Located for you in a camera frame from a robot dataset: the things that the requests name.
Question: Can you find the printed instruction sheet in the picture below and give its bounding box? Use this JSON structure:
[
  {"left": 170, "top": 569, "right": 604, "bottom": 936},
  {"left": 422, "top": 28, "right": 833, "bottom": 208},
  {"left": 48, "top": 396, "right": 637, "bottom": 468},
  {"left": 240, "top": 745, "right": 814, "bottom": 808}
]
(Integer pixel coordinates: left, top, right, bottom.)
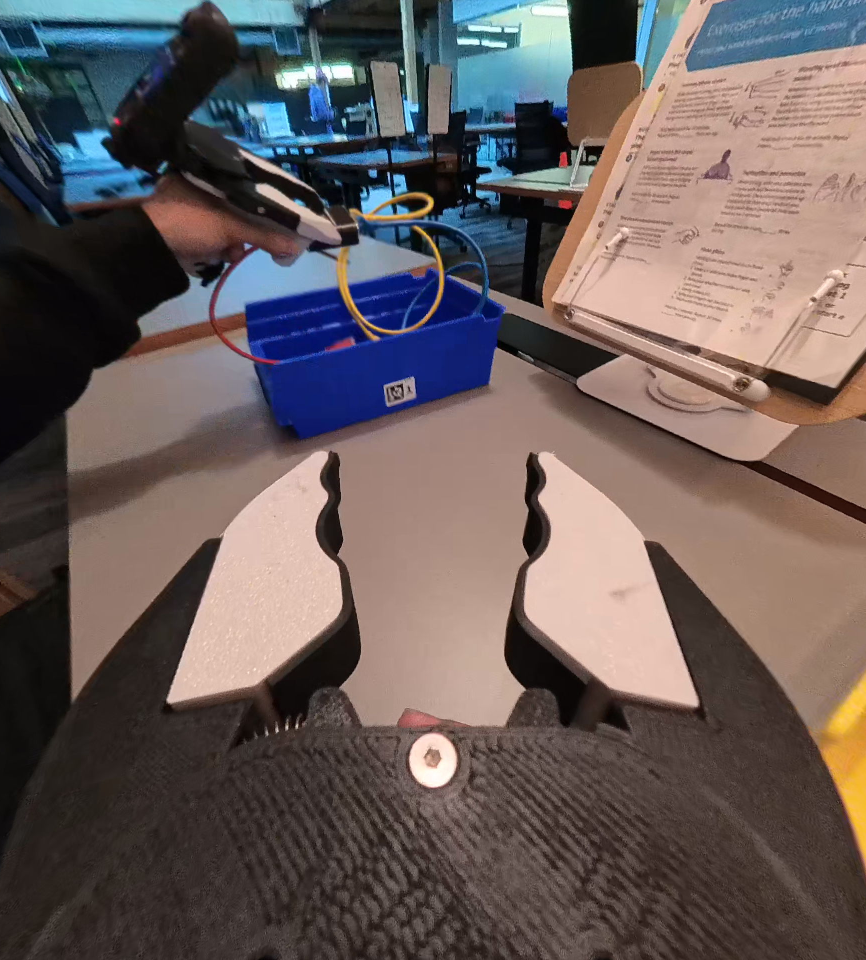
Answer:
[{"left": 553, "top": 0, "right": 866, "bottom": 388}]

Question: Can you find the blue plastic bin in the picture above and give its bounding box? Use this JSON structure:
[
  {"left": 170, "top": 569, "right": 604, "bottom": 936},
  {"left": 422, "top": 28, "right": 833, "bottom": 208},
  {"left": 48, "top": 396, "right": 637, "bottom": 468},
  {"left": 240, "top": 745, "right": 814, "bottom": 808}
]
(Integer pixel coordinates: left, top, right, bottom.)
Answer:
[{"left": 245, "top": 270, "right": 505, "bottom": 440}]

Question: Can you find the person's left forearm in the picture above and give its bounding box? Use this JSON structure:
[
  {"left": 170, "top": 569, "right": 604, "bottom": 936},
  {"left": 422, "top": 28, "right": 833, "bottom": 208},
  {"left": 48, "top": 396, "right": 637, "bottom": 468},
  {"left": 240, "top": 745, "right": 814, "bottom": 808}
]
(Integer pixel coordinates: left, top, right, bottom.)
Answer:
[{"left": 0, "top": 204, "right": 192, "bottom": 498}]

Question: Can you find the person's right hand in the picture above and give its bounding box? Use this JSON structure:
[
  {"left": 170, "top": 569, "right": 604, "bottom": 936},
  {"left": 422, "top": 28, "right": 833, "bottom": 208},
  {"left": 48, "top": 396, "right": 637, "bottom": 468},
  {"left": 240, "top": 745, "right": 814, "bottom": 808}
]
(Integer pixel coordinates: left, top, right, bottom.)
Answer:
[{"left": 397, "top": 707, "right": 473, "bottom": 730}]

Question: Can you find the rounded wooden board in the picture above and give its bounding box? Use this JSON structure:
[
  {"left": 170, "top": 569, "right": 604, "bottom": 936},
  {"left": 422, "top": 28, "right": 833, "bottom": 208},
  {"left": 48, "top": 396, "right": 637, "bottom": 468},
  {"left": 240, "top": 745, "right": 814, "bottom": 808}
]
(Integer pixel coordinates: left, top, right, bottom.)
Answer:
[{"left": 566, "top": 62, "right": 644, "bottom": 145}]

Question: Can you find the grey desk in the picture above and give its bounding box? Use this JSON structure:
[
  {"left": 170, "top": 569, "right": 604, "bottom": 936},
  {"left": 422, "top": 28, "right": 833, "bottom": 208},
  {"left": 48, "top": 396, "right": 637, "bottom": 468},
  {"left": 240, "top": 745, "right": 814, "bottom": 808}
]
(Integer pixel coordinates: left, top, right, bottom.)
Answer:
[{"left": 65, "top": 281, "right": 866, "bottom": 725}]

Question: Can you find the wooden document stand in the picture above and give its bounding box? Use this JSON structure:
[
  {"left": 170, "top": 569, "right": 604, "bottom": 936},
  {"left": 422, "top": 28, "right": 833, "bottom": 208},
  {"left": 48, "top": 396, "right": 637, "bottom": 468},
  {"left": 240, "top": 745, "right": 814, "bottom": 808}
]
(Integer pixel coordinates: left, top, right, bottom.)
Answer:
[{"left": 543, "top": 0, "right": 866, "bottom": 461}]

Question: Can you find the person's left hand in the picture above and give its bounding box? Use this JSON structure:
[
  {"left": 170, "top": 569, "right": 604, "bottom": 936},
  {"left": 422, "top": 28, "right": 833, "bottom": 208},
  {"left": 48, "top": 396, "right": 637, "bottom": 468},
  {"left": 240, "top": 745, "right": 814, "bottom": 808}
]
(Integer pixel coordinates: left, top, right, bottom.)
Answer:
[{"left": 142, "top": 178, "right": 308, "bottom": 282}]

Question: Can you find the red network cable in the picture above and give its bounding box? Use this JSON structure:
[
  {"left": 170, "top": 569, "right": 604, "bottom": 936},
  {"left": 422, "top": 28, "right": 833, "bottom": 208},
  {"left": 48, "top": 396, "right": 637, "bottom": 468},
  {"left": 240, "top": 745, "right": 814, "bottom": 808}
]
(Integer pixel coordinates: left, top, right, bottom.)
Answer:
[{"left": 208, "top": 246, "right": 356, "bottom": 366}]

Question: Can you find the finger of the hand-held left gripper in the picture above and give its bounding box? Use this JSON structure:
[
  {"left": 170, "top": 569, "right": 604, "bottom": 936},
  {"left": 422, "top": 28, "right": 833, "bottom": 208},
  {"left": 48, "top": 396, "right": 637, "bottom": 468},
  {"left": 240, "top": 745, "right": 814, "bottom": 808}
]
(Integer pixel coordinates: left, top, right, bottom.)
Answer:
[
  {"left": 240, "top": 147, "right": 328, "bottom": 216},
  {"left": 176, "top": 172, "right": 346, "bottom": 254}
]

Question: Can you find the black office chair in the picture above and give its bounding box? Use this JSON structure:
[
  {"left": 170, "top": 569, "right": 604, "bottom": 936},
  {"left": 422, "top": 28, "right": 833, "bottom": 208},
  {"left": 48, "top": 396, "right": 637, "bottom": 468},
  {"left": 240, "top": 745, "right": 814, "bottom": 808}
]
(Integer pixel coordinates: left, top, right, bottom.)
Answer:
[
  {"left": 504, "top": 99, "right": 570, "bottom": 175},
  {"left": 433, "top": 112, "right": 494, "bottom": 219}
]

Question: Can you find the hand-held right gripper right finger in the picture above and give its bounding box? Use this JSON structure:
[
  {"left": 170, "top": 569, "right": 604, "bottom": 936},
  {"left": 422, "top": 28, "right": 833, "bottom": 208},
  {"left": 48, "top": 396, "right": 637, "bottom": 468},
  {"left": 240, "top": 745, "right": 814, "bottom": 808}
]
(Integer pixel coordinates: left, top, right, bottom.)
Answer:
[{"left": 502, "top": 450, "right": 703, "bottom": 731}]

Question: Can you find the light table with black legs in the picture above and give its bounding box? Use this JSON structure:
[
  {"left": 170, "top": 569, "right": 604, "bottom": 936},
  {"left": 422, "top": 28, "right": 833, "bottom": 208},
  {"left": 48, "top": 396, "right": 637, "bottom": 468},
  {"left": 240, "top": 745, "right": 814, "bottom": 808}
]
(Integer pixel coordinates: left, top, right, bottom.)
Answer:
[{"left": 478, "top": 165, "right": 599, "bottom": 301}]

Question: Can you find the white standing board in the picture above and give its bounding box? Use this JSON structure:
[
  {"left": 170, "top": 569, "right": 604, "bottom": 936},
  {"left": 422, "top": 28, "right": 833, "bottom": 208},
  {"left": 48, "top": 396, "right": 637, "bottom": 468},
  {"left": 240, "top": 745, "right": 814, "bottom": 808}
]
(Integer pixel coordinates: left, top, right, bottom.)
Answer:
[
  {"left": 425, "top": 63, "right": 455, "bottom": 137},
  {"left": 369, "top": 60, "right": 409, "bottom": 141}
]

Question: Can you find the yellow network cable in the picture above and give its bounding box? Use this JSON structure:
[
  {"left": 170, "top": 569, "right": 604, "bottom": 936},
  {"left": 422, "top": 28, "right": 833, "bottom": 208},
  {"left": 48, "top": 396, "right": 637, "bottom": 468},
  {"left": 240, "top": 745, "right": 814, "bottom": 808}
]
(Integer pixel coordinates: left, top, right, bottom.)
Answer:
[{"left": 336, "top": 192, "right": 446, "bottom": 341}]

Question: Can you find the dark wooden table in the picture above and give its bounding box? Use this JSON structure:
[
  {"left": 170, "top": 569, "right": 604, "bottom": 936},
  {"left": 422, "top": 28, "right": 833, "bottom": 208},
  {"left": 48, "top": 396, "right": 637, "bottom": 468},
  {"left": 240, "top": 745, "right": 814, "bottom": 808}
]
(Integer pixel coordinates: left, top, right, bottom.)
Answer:
[{"left": 309, "top": 148, "right": 461, "bottom": 213}]

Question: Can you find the blue network cable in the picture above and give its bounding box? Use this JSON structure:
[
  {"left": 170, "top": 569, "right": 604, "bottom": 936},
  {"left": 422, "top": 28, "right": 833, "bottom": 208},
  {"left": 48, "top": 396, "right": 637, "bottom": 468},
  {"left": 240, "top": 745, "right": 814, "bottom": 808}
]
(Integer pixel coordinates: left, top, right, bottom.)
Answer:
[{"left": 358, "top": 210, "right": 491, "bottom": 333}]

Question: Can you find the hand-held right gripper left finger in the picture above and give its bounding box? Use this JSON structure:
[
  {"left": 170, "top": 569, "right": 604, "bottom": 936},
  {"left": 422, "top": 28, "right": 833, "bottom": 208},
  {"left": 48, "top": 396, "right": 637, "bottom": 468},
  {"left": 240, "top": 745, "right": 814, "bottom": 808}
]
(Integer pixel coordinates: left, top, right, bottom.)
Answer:
[{"left": 165, "top": 450, "right": 363, "bottom": 723}]

